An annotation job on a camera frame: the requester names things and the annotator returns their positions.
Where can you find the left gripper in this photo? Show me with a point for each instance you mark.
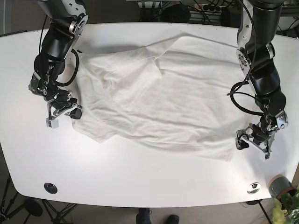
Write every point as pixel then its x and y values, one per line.
pixel 262 133

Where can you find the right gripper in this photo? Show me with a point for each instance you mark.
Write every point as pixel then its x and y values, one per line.
pixel 58 101

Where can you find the white printed T-shirt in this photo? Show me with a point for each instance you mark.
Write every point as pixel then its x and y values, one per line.
pixel 170 96

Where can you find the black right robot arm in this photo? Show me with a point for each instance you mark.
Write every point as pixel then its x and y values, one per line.
pixel 67 19

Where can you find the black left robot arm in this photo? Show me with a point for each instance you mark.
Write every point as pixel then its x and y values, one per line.
pixel 259 22

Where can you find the silver table grommet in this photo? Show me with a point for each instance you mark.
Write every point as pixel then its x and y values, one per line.
pixel 253 188

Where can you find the grey plant pot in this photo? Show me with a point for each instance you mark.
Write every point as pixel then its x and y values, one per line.
pixel 279 185

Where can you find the green potted plant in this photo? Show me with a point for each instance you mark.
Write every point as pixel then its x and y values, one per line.
pixel 286 209

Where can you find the black table grommet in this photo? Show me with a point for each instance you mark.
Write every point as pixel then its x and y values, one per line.
pixel 50 188

